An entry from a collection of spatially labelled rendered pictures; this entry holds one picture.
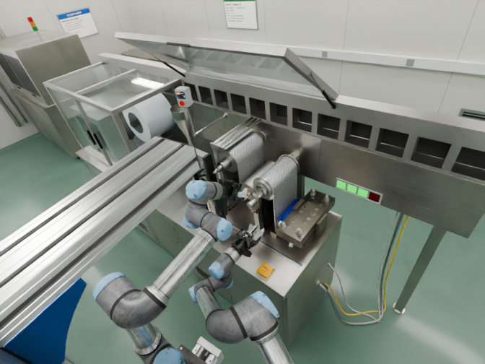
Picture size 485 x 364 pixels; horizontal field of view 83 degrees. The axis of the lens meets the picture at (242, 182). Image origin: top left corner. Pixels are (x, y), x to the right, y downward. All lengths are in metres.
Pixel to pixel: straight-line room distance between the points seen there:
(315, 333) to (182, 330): 1.04
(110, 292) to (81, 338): 1.87
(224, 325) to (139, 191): 0.76
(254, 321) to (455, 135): 1.02
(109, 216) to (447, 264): 2.85
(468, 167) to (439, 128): 0.23
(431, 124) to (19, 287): 1.30
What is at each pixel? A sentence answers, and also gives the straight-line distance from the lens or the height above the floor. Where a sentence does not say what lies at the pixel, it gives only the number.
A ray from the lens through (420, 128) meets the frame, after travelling 1.35.
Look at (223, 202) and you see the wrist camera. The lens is 1.21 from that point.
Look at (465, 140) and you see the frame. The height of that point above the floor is 1.61.
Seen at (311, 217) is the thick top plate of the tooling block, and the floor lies 1.03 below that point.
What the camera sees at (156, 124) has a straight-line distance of 2.11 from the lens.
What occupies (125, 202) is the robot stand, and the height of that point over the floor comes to 2.03.
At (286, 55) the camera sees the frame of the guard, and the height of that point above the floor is 1.97.
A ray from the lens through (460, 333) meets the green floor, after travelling 2.71.
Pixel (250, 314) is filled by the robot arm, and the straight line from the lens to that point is 1.07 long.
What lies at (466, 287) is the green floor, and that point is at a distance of 2.94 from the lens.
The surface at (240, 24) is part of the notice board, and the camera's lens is 4.78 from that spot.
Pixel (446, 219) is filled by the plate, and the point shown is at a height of 1.21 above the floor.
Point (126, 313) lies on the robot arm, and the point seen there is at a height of 1.45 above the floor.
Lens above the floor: 2.25
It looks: 40 degrees down
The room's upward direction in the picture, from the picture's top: 9 degrees counter-clockwise
